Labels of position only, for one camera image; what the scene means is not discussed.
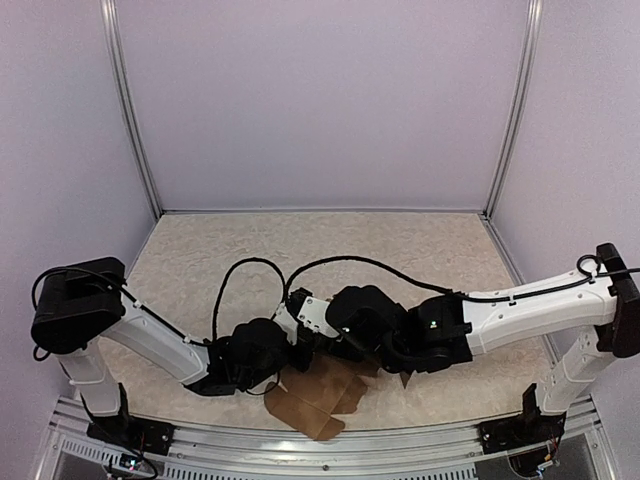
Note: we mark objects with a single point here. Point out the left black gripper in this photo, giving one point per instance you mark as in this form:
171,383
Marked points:
306,348

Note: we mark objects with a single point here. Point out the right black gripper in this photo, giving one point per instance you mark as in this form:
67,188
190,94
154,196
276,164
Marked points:
334,351

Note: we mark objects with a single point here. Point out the brown cardboard box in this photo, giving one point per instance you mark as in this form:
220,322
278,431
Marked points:
327,399

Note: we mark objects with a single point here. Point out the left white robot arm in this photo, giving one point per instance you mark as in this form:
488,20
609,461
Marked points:
77,305

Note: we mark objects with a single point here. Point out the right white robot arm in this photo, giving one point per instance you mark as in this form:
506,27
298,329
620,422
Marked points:
599,295

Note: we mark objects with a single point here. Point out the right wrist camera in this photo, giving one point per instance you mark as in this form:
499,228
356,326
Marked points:
312,316

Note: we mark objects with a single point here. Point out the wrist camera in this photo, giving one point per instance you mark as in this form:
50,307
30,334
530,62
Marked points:
312,316
288,314

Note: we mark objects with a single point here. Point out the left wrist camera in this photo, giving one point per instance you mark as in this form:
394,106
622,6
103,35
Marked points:
288,314

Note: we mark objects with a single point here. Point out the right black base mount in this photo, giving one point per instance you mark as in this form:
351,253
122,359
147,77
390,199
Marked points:
528,427

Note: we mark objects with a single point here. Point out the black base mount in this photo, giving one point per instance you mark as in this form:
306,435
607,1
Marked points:
131,432
528,427

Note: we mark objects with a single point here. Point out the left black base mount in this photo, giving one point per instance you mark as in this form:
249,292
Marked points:
131,432

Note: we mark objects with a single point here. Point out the back aluminium floor rail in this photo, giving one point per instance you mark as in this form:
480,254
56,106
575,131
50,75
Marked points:
398,210

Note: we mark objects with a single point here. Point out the front aluminium frame rail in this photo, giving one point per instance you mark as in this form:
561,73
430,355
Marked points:
235,438

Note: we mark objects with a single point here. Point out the right aluminium corner post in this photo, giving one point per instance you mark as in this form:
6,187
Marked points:
517,107

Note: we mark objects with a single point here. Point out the aluminium corner post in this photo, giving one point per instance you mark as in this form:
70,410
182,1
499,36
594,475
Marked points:
115,49
517,107

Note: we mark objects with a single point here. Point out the left aluminium corner post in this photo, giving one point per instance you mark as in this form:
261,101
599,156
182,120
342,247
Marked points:
115,49

